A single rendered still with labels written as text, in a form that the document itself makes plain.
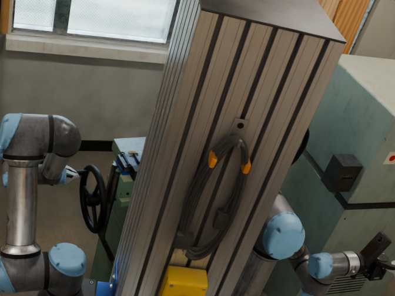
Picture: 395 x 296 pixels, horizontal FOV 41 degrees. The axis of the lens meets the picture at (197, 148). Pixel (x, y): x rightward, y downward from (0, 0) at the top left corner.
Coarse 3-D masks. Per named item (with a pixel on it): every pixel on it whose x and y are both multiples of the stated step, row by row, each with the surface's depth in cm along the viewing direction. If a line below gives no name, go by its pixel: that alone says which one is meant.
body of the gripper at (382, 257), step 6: (354, 252) 167; (360, 258) 165; (378, 258) 168; (384, 258) 168; (360, 264) 165; (372, 264) 169; (378, 264) 168; (360, 270) 165; (366, 270) 169; (372, 270) 169; (378, 270) 168; (384, 270) 170; (354, 276) 168; (366, 276) 171; (372, 276) 169; (378, 276) 172
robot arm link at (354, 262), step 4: (344, 252) 166; (348, 252) 166; (352, 252) 166; (348, 256) 164; (352, 256) 164; (356, 256) 165; (352, 260) 163; (356, 260) 164; (352, 264) 163; (356, 264) 164; (352, 268) 163; (356, 268) 164; (352, 272) 163; (356, 272) 165
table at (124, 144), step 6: (126, 138) 246; (132, 138) 248; (138, 138) 249; (144, 138) 250; (114, 144) 243; (120, 144) 241; (126, 144) 242; (132, 144) 243; (138, 144) 245; (114, 150) 243; (120, 150) 237; (126, 150) 239; (138, 150) 241; (108, 174) 226; (126, 198) 217; (120, 204) 215; (126, 204) 217
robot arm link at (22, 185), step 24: (24, 120) 151; (48, 120) 154; (0, 144) 149; (24, 144) 151; (48, 144) 154; (24, 168) 153; (24, 192) 154; (24, 216) 154; (24, 240) 155; (0, 264) 153; (24, 264) 154; (0, 288) 154; (24, 288) 156
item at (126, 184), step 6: (114, 162) 219; (120, 174) 214; (120, 180) 213; (126, 180) 212; (132, 180) 213; (120, 186) 214; (126, 186) 213; (132, 186) 214; (120, 192) 214; (126, 192) 215; (120, 198) 216
